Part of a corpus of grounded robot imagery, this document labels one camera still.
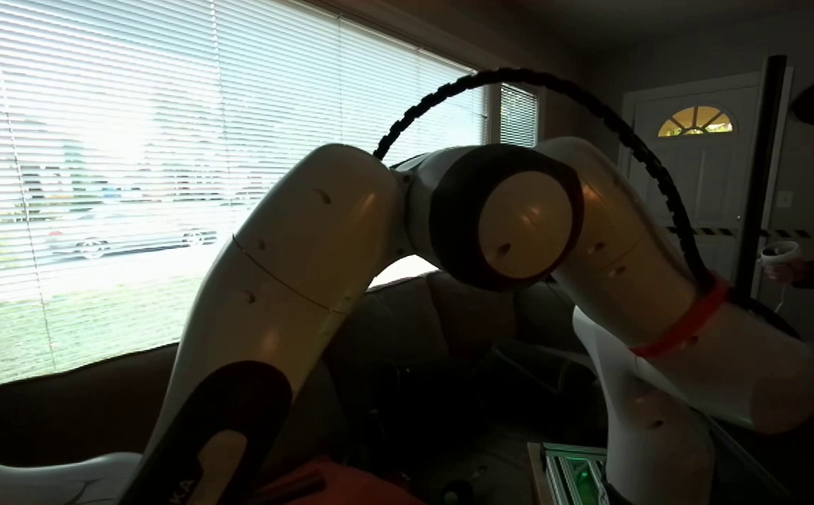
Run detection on orange pillow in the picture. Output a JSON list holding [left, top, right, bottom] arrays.
[[257, 458, 425, 505]]

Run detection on large white window blinds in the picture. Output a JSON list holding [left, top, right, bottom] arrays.
[[0, 0, 481, 398]]

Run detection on silver parked car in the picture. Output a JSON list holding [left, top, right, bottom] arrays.
[[45, 208, 223, 264]]

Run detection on narrow side window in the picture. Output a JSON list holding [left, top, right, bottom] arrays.
[[495, 81, 543, 151]]

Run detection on green-lit robot base platform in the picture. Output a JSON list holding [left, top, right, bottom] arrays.
[[525, 441, 614, 505]]

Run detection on brown fabric couch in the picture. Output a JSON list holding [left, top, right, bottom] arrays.
[[0, 267, 614, 505]]

